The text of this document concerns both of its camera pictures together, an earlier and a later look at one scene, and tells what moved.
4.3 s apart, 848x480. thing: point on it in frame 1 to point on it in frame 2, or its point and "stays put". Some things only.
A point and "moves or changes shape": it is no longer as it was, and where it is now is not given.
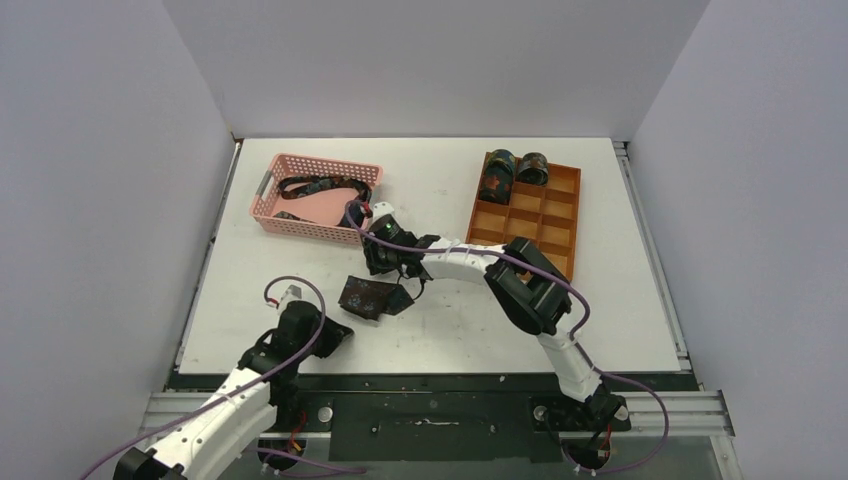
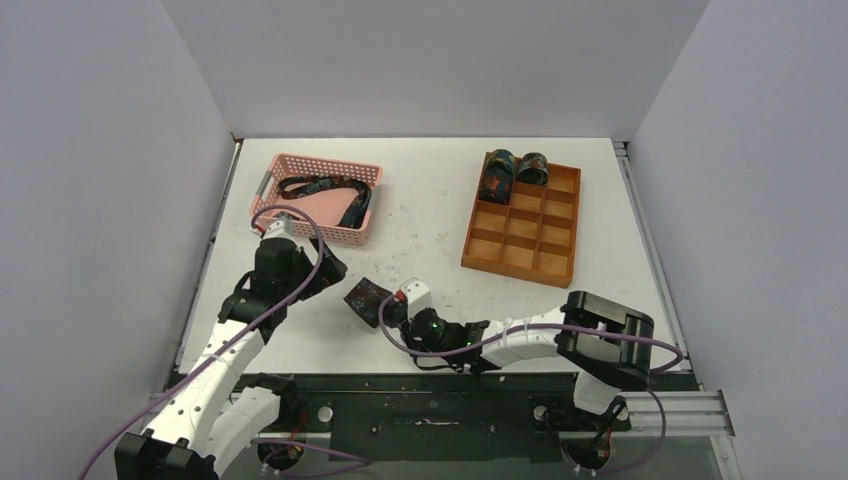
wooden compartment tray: x=545 y=214 stays put
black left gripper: x=334 y=339 to x=330 y=271
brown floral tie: x=370 y=299 moves or changes shape
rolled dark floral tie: x=497 y=181 stays put
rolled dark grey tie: x=533 y=169 stays put
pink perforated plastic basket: x=325 y=197 stays put
